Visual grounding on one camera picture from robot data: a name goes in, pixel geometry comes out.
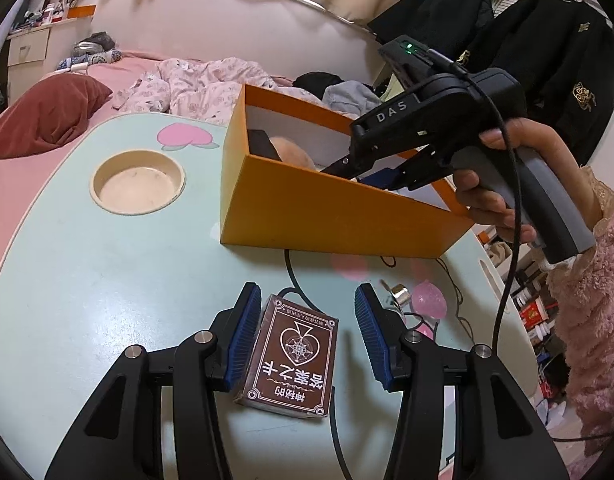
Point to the person's right hand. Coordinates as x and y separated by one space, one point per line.
537 137

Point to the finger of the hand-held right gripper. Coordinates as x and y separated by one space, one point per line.
379 178
337 166

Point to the person's right forearm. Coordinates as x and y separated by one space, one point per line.
592 320

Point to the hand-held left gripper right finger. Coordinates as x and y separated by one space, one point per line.
369 332

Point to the black clothing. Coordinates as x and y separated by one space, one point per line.
317 81

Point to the plain black jacket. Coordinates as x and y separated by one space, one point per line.
437 5

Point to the brown card box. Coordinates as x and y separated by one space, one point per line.
292 360

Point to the pink heart-shaped case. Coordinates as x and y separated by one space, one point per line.
429 300

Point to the small orange box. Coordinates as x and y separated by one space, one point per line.
82 11

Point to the blue patterned cloth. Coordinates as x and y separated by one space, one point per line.
104 57

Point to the black jacket gold emblems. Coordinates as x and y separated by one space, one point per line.
547 50

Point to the pink floral duvet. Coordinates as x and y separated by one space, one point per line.
202 85

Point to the silver grey bag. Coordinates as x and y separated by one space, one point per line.
94 42

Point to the brown plush toy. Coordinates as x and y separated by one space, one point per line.
292 152

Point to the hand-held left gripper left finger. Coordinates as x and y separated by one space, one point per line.
244 332

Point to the white nightstand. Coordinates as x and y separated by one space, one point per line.
27 50

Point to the mint cartoon lap table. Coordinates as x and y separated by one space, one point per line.
112 270

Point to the red pillow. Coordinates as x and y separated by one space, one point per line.
47 110

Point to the grey clothing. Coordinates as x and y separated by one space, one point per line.
347 95

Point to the orange cardboard box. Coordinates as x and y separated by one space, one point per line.
307 210

